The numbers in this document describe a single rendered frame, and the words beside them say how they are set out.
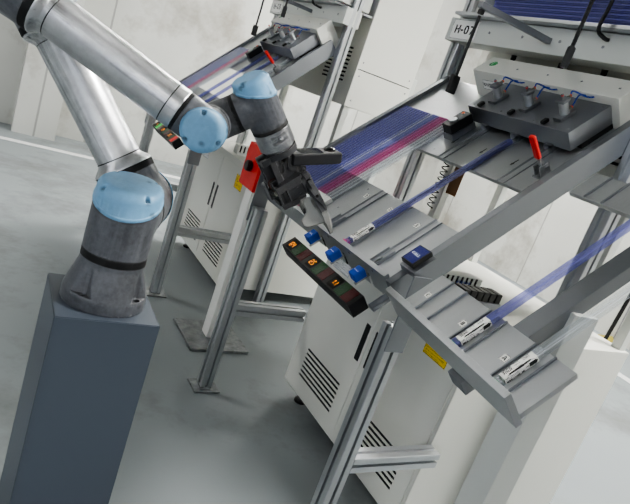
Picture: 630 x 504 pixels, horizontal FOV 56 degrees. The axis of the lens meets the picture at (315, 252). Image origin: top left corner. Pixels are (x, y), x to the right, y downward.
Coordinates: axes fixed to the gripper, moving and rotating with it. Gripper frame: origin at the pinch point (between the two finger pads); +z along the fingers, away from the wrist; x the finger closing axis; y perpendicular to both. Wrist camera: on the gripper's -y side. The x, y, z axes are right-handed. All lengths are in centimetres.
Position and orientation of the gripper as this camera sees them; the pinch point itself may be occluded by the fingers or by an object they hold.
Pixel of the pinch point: (319, 220)
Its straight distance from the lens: 131.2
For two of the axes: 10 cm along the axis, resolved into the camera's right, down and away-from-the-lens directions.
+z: 3.3, 7.7, 5.5
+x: 4.5, 3.8, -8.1
